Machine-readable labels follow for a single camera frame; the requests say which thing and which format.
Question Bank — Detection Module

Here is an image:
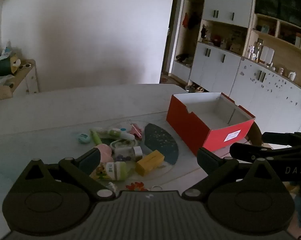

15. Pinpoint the green tube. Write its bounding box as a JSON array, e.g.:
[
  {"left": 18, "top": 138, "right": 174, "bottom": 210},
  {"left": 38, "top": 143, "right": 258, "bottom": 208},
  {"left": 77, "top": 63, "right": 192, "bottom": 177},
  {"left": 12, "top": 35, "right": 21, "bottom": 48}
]
[{"left": 90, "top": 129, "right": 102, "bottom": 145}]

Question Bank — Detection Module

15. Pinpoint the small jar with silver cap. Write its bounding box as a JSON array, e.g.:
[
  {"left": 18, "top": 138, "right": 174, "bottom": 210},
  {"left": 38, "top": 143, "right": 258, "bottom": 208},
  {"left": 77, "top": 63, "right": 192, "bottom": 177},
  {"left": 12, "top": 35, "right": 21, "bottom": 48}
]
[{"left": 114, "top": 146, "right": 143, "bottom": 162}]

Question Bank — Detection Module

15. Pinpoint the brown cardboard box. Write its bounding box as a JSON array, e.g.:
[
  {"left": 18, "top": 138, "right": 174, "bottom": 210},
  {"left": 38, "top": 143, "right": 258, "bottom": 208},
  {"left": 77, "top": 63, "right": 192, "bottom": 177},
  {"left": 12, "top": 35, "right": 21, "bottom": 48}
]
[{"left": 0, "top": 84, "right": 14, "bottom": 103}]

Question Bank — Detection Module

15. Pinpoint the clear plastic bag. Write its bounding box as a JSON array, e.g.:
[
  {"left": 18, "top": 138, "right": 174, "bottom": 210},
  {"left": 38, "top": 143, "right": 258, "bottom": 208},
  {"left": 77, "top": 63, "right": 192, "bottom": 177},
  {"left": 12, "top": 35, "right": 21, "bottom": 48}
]
[{"left": 0, "top": 74, "right": 15, "bottom": 87}]

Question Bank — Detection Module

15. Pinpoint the pink box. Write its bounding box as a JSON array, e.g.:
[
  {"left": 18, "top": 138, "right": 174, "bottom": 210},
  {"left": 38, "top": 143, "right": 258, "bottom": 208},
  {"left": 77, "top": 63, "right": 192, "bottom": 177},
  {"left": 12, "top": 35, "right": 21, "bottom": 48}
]
[{"left": 129, "top": 124, "right": 143, "bottom": 140}]

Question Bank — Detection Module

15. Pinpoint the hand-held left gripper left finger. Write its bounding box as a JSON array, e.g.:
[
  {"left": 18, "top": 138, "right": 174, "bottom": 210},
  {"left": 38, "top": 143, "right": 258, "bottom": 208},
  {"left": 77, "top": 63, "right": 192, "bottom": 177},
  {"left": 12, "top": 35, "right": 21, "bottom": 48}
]
[{"left": 22, "top": 147, "right": 116, "bottom": 201}]

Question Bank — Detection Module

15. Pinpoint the white oval case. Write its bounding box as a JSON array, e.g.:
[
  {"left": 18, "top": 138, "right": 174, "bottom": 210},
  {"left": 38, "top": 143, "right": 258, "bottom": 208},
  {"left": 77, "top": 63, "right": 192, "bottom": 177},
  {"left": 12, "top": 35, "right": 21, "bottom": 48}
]
[{"left": 110, "top": 139, "right": 137, "bottom": 149}]

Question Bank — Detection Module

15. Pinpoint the pink round pouch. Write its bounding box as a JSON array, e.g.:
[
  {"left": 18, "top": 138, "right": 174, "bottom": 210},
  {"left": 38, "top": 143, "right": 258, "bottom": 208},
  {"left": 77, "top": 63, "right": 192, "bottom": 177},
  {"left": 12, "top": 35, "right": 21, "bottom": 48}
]
[{"left": 95, "top": 144, "right": 114, "bottom": 164}]

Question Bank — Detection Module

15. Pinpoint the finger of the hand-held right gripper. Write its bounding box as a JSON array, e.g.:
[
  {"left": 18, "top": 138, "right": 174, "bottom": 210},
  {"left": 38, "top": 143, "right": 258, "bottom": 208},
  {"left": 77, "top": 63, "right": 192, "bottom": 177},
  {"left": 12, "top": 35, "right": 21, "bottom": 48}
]
[
  {"left": 230, "top": 142, "right": 281, "bottom": 161},
  {"left": 262, "top": 131, "right": 301, "bottom": 147}
]

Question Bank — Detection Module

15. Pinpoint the dark chalkboard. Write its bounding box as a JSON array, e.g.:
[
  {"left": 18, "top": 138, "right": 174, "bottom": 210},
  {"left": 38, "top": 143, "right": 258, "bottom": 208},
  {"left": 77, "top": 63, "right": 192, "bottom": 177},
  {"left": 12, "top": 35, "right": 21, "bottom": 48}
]
[{"left": 254, "top": 0, "right": 301, "bottom": 27}]

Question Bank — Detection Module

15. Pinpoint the white and green thermometer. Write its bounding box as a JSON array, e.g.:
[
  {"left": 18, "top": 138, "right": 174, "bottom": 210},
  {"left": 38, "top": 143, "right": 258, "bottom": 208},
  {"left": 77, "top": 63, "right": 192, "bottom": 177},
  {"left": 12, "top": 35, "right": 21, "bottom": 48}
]
[{"left": 100, "top": 128, "right": 135, "bottom": 141}]

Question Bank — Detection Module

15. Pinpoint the red cardboard box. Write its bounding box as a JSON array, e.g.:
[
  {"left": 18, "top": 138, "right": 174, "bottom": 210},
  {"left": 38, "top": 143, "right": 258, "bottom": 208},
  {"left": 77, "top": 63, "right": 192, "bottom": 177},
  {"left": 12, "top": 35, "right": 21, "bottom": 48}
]
[{"left": 166, "top": 92, "right": 256, "bottom": 156}]

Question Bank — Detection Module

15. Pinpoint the teal round case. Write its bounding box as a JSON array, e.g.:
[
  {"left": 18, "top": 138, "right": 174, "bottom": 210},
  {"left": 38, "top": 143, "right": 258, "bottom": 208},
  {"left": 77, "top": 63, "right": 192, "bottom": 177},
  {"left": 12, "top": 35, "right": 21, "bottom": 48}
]
[{"left": 77, "top": 132, "right": 91, "bottom": 144}]

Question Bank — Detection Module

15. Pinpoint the orange flower trinket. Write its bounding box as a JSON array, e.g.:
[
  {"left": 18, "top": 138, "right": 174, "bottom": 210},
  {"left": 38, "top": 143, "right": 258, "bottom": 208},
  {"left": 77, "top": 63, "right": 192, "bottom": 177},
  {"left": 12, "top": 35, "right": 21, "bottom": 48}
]
[{"left": 125, "top": 182, "right": 146, "bottom": 192}]

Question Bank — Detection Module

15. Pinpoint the green and white bottle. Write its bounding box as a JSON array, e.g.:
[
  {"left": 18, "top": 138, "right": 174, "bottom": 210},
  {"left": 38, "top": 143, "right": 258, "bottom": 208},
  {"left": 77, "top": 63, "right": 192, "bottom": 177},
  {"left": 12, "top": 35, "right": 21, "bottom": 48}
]
[{"left": 90, "top": 161, "right": 135, "bottom": 182}]

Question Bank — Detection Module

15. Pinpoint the wooden sideboard with white drawers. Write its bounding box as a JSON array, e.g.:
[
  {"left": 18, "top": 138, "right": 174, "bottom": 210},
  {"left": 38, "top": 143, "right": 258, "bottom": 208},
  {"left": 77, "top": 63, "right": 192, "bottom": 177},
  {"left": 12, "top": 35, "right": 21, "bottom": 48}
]
[{"left": 0, "top": 59, "right": 40, "bottom": 103}]

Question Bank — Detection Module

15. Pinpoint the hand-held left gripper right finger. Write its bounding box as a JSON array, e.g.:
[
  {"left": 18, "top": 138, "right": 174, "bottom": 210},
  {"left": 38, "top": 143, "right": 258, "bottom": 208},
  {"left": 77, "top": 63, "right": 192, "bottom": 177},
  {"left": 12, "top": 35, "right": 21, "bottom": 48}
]
[{"left": 182, "top": 148, "right": 279, "bottom": 198}]

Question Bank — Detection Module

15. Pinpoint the white plastic container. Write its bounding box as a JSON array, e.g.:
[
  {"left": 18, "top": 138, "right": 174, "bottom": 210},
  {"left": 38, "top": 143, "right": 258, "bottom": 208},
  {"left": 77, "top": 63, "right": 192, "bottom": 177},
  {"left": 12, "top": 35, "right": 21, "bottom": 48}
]
[{"left": 261, "top": 46, "right": 275, "bottom": 64}]

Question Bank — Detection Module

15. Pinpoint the green and yellow tissue box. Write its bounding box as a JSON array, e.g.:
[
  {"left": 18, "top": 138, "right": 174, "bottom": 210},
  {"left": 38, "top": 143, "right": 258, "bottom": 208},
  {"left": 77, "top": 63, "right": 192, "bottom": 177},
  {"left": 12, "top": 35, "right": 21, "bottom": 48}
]
[{"left": 0, "top": 53, "right": 21, "bottom": 77}]

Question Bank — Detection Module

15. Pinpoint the white cabinet unit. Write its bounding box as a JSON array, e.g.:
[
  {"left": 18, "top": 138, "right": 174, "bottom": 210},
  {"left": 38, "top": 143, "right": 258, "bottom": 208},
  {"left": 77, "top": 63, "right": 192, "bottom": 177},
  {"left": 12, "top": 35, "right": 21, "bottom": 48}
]
[{"left": 171, "top": 0, "right": 301, "bottom": 133}]

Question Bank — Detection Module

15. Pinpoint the dark hanging bag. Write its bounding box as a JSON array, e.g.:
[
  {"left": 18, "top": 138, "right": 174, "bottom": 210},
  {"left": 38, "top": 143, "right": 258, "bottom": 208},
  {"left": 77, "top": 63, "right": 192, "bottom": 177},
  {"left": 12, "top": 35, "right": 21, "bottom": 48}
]
[{"left": 188, "top": 12, "right": 201, "bottom": 29}]

